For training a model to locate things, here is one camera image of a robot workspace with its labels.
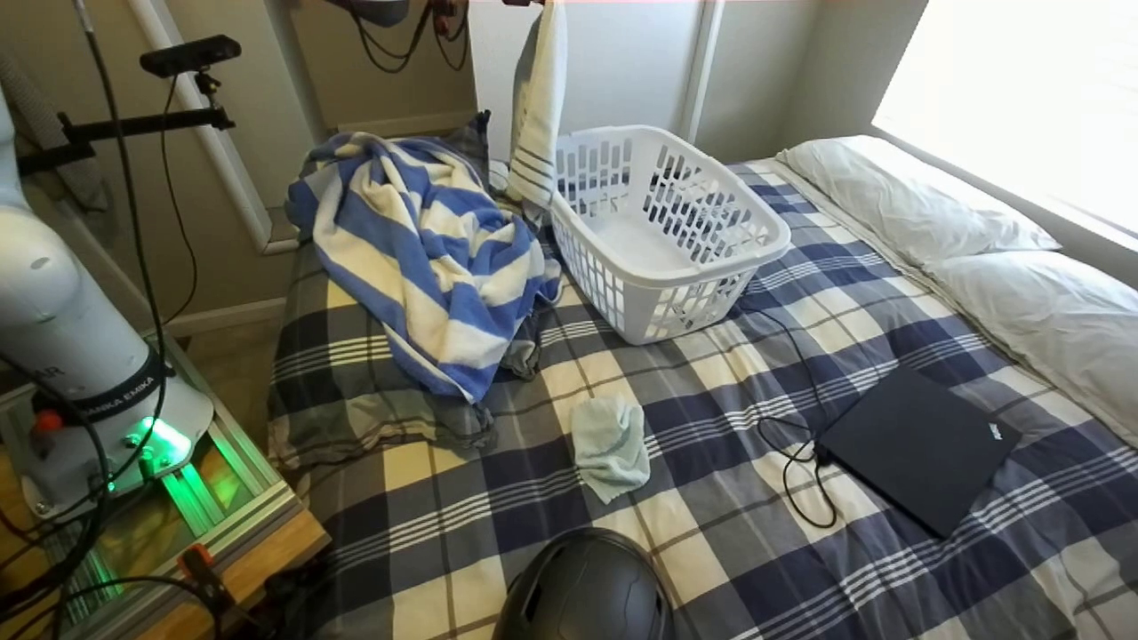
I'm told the white towel with stripes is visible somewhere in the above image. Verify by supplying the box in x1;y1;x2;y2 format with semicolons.
510;0;570;207

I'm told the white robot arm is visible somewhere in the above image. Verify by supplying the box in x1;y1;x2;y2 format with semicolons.
0;98;214;507

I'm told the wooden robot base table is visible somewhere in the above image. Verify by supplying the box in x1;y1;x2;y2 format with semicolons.
0;341;334;640

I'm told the white plastic laundry basket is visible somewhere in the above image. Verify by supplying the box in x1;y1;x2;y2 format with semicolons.
552;125;791;346

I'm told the blue and cream striped towel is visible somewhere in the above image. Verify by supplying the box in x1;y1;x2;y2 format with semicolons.
290;132;562;402

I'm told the light green small cloth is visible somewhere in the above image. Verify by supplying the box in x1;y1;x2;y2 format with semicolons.
570;394;651;505

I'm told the plaid bed comforter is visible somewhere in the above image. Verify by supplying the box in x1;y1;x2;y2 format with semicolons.
267;159;1138;640

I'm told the black helmet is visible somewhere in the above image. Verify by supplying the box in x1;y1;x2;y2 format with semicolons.
494;526;677;640

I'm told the white pillow near window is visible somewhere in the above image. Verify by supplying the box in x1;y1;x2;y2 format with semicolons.
779;135;1058;268

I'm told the black laptop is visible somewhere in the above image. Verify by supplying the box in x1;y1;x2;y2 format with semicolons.
820;368;1020;537

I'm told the white pillow front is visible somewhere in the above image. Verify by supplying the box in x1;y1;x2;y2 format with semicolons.
932;252;1138;445

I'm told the black laptop cable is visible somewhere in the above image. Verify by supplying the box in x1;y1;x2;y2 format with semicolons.
751;310;843;534

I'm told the black camera on stand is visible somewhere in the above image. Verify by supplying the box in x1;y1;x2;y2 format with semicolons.
139;34;241;77

